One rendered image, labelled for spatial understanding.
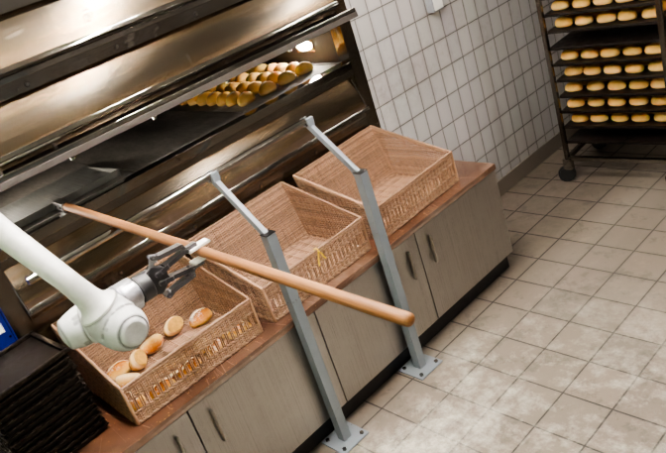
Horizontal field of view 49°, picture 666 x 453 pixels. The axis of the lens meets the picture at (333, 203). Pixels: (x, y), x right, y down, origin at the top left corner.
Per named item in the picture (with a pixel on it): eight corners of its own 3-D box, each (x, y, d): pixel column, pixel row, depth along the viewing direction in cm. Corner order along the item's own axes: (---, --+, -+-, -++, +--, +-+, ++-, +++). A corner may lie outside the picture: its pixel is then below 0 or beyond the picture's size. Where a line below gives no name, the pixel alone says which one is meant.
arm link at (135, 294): (117, 313, 189) (136, 301, 192) (132, 322, 182) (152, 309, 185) (102, 284, 186) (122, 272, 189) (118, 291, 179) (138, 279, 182)
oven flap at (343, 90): (30, 315, 259) (-2, 267, 256) (365, 111, 357) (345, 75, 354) (32, 314, 255) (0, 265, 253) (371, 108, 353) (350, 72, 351)
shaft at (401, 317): (418, 322, 142) (415, 310, 141) (408, 331, 140) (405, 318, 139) (71, 207, 269) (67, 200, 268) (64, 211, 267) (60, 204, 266)
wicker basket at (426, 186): (307, 228, 338) (288, 174, 327) (385, 173, 370) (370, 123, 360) (385, 242, 303) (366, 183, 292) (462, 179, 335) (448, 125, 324)
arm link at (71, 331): (118, 318, 190) (139, 326, 179) (64, 352, 181) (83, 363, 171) (99, 283, 186) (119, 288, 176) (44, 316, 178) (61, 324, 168)
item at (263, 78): (176, 106, 373) (172, 96, 371) (247, 71, 399) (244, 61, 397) (244, 107, 328) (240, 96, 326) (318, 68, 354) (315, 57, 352)
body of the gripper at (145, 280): (123, 275, 188) (153, 256, 193) (136, 301, 191) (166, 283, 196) (136, 280, 182) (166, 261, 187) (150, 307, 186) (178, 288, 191)
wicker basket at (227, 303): (78, 384, 274) (46, 324, 263) (198, 302, 304) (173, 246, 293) (138, 428, 237) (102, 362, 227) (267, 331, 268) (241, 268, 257)
